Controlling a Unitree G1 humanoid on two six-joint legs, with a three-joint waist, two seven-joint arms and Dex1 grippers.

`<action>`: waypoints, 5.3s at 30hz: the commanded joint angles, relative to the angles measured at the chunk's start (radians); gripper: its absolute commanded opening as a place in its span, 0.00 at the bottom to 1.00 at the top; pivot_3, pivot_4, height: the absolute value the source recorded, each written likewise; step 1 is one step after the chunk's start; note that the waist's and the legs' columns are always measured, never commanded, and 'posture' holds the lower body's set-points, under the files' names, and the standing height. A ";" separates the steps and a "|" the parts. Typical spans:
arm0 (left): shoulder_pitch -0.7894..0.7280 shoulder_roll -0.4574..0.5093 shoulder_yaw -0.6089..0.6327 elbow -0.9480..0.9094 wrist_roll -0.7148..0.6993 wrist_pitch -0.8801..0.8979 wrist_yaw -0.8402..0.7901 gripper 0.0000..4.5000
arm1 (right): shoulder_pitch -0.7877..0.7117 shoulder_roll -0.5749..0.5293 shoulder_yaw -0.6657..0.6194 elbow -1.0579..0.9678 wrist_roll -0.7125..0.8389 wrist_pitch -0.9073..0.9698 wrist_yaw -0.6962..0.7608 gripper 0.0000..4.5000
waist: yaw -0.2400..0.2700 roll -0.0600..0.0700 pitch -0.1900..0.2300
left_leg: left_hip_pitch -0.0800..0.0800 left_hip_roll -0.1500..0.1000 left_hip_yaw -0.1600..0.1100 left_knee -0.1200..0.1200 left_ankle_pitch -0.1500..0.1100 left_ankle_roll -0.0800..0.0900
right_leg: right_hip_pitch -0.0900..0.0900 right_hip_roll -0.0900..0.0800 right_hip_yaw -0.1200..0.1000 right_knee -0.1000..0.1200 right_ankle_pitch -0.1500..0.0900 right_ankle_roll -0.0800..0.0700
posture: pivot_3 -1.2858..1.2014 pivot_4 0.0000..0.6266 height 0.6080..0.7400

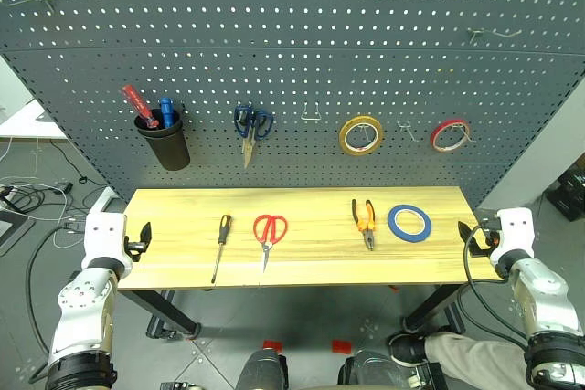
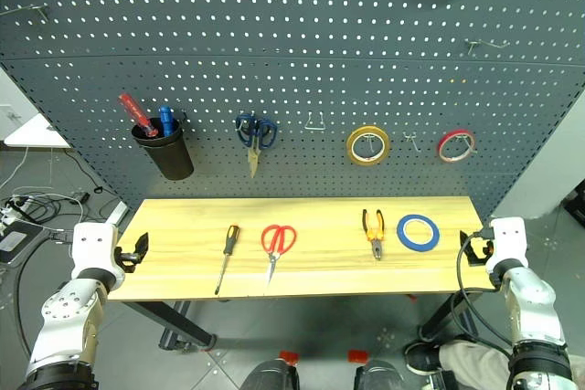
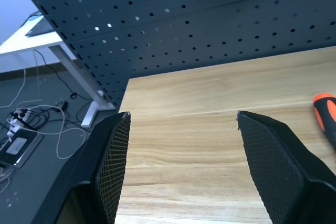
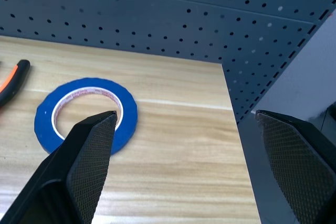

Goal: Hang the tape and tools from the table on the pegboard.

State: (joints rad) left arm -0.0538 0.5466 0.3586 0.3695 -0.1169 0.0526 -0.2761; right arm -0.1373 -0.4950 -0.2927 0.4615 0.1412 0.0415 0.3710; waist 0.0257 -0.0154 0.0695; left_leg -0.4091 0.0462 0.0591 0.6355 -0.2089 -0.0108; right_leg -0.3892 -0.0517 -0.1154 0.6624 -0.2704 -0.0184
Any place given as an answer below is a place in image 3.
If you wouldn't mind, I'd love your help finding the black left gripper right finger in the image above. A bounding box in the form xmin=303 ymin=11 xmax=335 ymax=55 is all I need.
xmin=237 ymin=110 xmax=336 ymax=224

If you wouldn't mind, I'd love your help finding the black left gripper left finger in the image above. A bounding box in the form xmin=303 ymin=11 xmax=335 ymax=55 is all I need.
xmin=31 ymin=111 xmax=131 ymax=224

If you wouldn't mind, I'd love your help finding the dark perforated pegboard panel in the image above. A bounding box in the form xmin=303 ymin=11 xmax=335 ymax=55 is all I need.
xmin=9 ymin=0 xmax=336 ymax=110

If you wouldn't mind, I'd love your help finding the white power strip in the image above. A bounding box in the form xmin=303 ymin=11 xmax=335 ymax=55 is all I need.
xmin=6 ymin=108 xmax=32 ymax=141

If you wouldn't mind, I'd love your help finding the white table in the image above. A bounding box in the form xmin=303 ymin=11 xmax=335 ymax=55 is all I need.
xmin=0 ymin=10 xmax=116 ymax=128

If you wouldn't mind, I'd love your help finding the dark laptop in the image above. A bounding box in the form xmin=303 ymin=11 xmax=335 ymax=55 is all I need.
xmin=25 ymin=11 xmax=57 ymax=37

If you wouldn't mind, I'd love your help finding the white cable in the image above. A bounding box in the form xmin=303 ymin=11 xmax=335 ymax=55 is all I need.
xmin=0 ymin=49 xmax=86 ymax=160

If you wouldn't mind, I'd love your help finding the orange and black tool handle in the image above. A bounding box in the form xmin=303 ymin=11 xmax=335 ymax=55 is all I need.
xmin=312 ymin=92 xmax=336 ymax=148

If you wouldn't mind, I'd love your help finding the black cable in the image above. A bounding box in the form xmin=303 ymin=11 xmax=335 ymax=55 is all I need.
xmin=33 ymin=49 xmax=93 ymax=127

